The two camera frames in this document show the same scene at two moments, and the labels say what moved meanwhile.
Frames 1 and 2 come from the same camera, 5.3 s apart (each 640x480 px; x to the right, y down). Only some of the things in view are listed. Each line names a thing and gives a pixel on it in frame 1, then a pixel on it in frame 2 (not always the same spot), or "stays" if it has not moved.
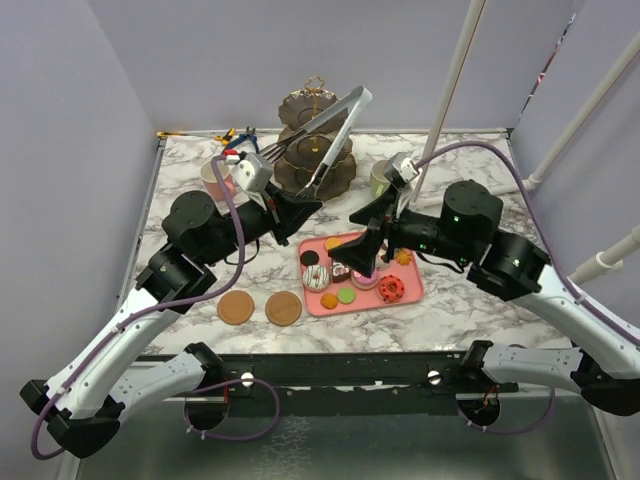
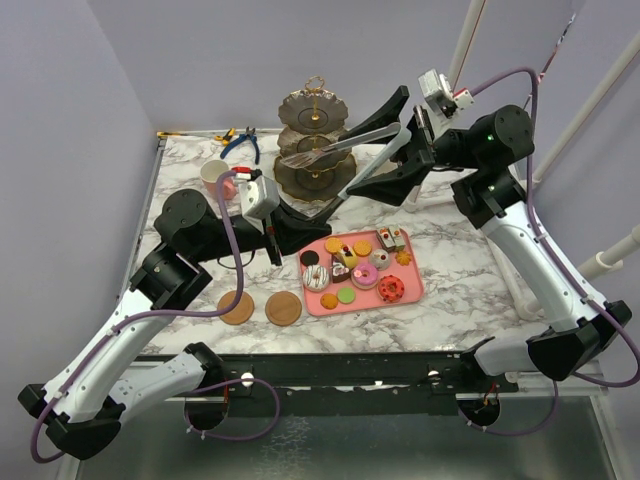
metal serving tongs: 361,95 -> 373,171
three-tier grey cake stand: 299,167 stays
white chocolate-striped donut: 315,277 stays
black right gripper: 362,252 -> 414,164
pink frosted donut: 364,282 stays
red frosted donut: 391,288 stays
